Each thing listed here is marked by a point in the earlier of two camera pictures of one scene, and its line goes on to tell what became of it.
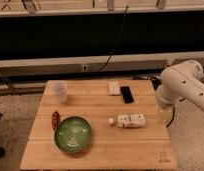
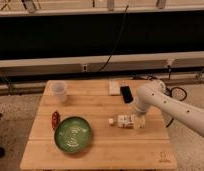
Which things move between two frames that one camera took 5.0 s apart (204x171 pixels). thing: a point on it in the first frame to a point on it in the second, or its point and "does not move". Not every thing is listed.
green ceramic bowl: (72, 134) does not move
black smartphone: (127, 94) does not move
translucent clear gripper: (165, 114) to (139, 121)
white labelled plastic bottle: (129, 121) does not move
